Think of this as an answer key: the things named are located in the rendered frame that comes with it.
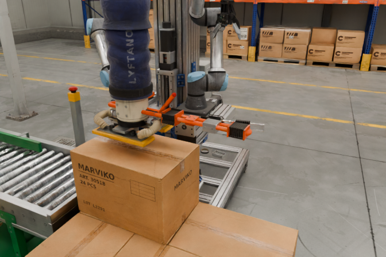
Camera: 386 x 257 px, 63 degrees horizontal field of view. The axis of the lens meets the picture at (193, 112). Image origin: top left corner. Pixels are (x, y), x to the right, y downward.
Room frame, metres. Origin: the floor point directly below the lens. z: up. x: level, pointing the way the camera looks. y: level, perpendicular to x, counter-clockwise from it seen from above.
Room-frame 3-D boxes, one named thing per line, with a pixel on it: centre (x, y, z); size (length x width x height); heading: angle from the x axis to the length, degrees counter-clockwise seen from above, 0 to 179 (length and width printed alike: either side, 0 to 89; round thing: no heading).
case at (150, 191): (1.59, 0.32, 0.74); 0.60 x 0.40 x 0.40; 63
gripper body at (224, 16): (1.71, -0.17, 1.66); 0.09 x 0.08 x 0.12; 158
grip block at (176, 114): (1.48, 0.10, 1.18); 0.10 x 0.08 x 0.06; 152
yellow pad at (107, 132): (1.51, 0.37, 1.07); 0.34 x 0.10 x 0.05; 62
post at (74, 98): (2.44, 0.96, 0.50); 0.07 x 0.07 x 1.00; 65
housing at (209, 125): (1.38, -0.09, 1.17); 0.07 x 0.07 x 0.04; 62
